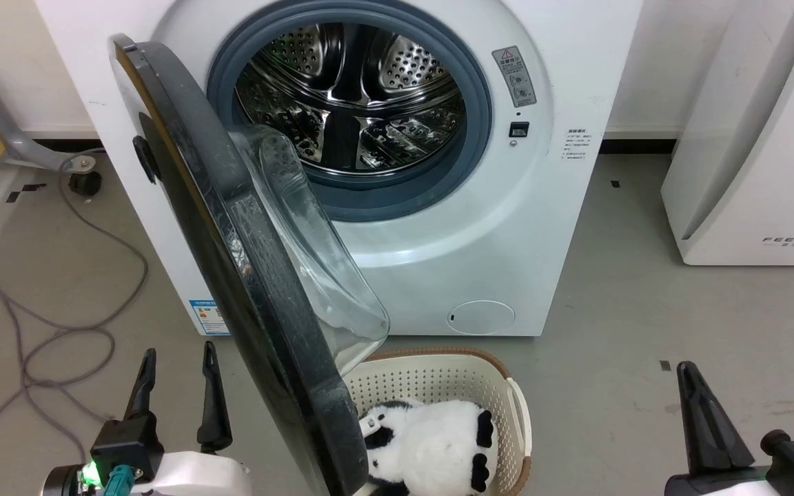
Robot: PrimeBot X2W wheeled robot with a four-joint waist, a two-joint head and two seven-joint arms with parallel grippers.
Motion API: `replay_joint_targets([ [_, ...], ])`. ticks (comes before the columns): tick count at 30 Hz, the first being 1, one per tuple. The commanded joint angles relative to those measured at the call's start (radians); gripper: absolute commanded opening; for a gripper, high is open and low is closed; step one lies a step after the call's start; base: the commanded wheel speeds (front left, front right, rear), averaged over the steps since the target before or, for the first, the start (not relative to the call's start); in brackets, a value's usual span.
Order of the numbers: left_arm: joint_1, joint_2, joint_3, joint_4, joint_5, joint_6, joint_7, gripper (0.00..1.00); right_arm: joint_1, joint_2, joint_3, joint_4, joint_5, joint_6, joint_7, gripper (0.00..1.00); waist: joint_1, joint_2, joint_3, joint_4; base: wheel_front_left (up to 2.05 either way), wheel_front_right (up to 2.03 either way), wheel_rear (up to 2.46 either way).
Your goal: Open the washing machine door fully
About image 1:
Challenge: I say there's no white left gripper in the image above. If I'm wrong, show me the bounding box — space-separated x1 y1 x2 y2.
41 341 254 496

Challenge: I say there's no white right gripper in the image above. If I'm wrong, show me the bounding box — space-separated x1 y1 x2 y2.
664 361 794 496

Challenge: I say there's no black round washer door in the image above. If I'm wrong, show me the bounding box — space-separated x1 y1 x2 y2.
109 33 391 496

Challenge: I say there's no white front-load washing machine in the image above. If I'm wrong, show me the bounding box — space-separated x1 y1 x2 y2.
34 0 644 338

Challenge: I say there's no grey rubber door gasket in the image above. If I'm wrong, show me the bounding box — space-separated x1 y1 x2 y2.
206 0 493 223

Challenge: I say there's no blue energy label sticker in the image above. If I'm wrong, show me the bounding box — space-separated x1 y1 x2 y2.
188 298 232 336

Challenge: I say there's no black caster wheel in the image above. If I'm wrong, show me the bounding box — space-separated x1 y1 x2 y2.
68 170 103 197

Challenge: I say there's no panda plush toy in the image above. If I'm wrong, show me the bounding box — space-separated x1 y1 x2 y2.
358 400 496 496

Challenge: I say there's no cream perforated laundry basket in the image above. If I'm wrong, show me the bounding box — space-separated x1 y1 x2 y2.
340 348 533 496

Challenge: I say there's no white air purifier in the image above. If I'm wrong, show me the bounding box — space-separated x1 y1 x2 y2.
660 0 794 266

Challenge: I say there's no round drain filter cover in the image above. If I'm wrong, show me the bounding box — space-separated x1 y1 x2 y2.
448 300 516 336

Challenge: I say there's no grey metal chair leg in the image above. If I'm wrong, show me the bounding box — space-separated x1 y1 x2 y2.
0 78 96 173

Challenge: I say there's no steel washer drum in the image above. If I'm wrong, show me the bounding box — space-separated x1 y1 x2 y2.
235 23 468 176

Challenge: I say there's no grey warning sticker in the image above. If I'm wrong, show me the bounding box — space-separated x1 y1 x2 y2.
492 46 538 108

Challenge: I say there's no grey floor cable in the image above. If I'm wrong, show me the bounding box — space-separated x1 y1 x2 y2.
0 153 150 476

